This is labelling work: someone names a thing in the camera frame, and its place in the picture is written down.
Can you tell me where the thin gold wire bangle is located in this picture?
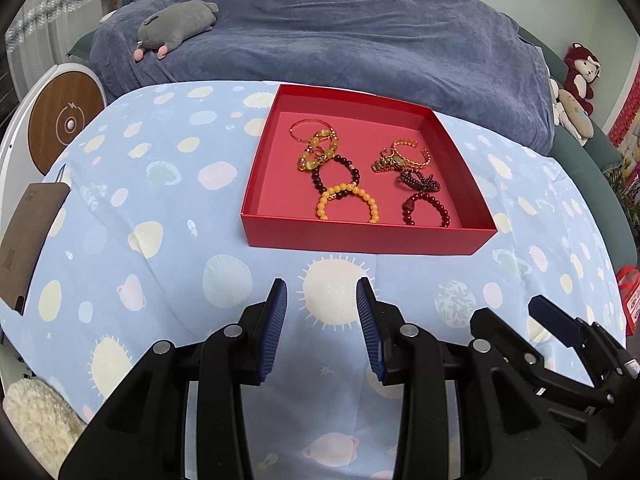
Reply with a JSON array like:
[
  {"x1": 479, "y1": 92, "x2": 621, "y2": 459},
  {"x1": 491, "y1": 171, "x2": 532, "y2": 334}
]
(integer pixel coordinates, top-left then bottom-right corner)
[{"x1": 288, "y1": 118, "x2": 335, "y2": 144}]

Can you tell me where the orange yellow bead bracelet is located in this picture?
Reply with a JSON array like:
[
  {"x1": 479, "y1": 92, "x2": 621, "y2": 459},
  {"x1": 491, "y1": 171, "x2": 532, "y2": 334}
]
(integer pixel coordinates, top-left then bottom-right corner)
[{"x1": 314, "y1": 183, "x2": 381, "y2": 226}]

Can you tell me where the dark garnet multi-wrap bracelet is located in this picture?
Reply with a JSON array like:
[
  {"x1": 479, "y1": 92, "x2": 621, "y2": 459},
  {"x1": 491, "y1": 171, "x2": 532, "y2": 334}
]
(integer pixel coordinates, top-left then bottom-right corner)
[{"x1": 397, "y1": 168, "x2": 443, "y2": 194}]

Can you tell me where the red monkey plush toy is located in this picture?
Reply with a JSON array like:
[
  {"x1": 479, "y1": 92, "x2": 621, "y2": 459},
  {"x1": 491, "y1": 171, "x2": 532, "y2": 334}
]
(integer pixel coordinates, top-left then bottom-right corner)
[{"x1": 564, "y1": 42, "x2": 601, "y2": 116}]

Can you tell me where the green sofa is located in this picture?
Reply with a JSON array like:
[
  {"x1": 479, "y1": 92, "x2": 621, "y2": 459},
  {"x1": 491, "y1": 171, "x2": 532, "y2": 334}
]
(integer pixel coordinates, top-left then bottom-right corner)
[{"x1": 516, "y1": 27, "x2": 639, "y2": 271}]

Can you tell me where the gold watch band bracelet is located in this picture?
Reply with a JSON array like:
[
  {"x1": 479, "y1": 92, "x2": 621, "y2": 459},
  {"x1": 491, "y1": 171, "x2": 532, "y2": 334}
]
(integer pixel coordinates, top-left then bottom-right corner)
[{"x1": 370, "y1": 145, "x2": 407, "y2": 174}]

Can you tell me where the white sheer curtain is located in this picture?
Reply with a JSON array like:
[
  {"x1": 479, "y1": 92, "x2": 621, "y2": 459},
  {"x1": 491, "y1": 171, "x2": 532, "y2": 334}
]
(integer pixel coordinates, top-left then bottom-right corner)
[{"x1": 4, "y1": 0, "x2": 103, "y2": 100}]

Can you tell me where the light blue planet bedsheet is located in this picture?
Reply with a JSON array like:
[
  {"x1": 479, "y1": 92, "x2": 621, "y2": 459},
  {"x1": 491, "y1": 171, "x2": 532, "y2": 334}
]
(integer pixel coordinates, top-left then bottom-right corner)
[{"x1": 1, "y1": 81, "x2": 626, "y2": 479}]

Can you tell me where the gold chain bangle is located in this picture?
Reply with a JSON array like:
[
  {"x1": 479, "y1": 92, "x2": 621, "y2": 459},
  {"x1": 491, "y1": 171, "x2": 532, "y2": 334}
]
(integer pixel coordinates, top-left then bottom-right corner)
[{"x1": 390, "y1": 139, "x2": 432, "y2": 170}]

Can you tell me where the red large bead bracelet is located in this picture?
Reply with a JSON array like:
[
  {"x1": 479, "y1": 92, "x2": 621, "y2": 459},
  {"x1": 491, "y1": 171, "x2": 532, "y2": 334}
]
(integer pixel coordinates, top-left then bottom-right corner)
[{"x1": 401, "y1": 190, "x2": 454, "y2": 229}]

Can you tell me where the dark brown bead bracelet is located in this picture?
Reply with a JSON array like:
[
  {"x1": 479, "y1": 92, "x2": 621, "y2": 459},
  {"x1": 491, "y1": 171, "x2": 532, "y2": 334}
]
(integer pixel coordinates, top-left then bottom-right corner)
[{"x1": 310, "y1": 153, "x2": 362, "y2": 196}]

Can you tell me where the beige flat plush toy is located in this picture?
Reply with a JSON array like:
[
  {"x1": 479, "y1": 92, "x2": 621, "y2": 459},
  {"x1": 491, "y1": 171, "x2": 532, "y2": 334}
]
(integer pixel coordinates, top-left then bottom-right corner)
[{"x1": 558, "y1": 89, "x2": 594, "y2": 142}]

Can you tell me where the dark blue blanket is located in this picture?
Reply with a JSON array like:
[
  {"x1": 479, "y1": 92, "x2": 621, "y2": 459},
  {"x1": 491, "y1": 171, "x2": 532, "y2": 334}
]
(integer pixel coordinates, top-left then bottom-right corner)
[{"x1": 89, "y1": 0, "x2": 554, "y2": 154}]

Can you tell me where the red patterned bag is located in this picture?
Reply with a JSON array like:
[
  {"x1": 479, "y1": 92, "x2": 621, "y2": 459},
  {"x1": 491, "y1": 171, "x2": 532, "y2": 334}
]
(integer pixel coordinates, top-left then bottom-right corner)
[{"x1": 616, "y1": 266, "x2": 640, "y2": 336}]

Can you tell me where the grey mouse plush toy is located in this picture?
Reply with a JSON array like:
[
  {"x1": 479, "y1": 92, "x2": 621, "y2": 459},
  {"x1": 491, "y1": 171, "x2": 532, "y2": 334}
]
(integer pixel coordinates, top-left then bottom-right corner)
[{"x1": 134, "y1": 0, "x2": 219, "y2": 62}]

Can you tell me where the red cardboard box tray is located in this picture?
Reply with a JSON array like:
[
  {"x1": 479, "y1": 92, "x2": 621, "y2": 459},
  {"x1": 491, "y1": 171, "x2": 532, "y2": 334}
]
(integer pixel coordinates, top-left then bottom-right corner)
[{"x1": 241, "y1": 84, "x2": 497, "y2": 256}]

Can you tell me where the cream fluffy rug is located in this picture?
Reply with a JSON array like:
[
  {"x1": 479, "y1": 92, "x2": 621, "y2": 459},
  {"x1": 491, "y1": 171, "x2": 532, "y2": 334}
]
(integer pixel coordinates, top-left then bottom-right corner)
[{"x1": 2, "y1": 378, "x2": 87, "y2": 479}]

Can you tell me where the white round wooden-top device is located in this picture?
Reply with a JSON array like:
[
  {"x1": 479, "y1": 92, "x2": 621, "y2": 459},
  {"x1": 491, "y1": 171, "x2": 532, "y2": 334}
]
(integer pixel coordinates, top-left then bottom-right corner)
[{"x1": 0, "y1": 62, "x2": 108, "y2": 191}]

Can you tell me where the green yellow bead bracelet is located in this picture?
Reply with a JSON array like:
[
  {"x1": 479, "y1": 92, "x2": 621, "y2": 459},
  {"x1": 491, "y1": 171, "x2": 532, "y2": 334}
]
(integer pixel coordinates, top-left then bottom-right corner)
[{"x1": 296, "y1": 128, "x2": 341, "y2": 174}]

